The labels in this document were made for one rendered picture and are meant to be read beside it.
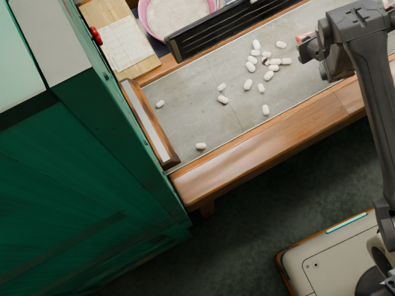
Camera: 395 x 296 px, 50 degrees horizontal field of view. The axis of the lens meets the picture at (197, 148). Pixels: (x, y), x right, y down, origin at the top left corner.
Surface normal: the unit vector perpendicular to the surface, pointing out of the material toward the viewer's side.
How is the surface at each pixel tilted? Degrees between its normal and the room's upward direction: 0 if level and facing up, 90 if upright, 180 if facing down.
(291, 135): 0
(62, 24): 0
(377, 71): 30
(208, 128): 0
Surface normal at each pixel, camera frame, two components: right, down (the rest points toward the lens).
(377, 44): -0.18, 0.25
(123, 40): -0.04, -0.25
